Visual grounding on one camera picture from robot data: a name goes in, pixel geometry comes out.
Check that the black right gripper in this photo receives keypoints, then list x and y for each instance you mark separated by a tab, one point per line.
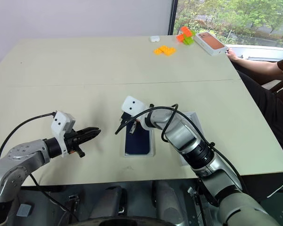
126	119

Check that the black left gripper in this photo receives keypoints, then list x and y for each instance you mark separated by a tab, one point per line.
73	141

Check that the dark blue smartphone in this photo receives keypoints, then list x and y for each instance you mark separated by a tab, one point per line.
136	143

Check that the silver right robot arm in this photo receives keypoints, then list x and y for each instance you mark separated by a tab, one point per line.
202	160

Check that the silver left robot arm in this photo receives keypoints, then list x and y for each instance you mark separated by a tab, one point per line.
16	162

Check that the person's bare forearm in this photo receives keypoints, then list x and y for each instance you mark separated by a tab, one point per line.
257	66

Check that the grey tray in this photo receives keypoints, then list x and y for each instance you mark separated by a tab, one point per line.
151	146

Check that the white phone box lid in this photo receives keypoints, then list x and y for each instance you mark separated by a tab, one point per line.
195	120

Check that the closed phone box orange print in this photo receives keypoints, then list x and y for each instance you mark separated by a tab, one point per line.
211	43

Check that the person's bare hand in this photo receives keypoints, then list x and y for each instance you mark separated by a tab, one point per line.
231	53

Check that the grey rounded robot leg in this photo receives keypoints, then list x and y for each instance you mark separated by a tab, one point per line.
167	202
108	202

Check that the yellow toy brick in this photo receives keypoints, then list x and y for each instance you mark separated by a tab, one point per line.
160	50
171	51

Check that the white earbuds case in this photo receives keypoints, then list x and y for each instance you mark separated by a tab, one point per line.
155	38

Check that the small grey block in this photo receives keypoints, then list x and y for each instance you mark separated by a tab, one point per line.
24	210

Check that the green toy brick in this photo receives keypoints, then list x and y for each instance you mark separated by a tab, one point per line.
189	40

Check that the person's black clothed body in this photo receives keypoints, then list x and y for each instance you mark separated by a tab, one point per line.
273	110

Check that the white window sill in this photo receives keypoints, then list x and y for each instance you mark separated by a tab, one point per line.
261	50

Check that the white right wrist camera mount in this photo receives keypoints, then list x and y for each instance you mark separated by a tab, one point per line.
133	104

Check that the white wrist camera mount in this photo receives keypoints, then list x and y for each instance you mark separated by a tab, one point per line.
133	104
59	124

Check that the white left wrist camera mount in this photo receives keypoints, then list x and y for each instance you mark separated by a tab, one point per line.
59	124

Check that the black window frame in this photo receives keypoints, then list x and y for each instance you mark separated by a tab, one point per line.
172	16

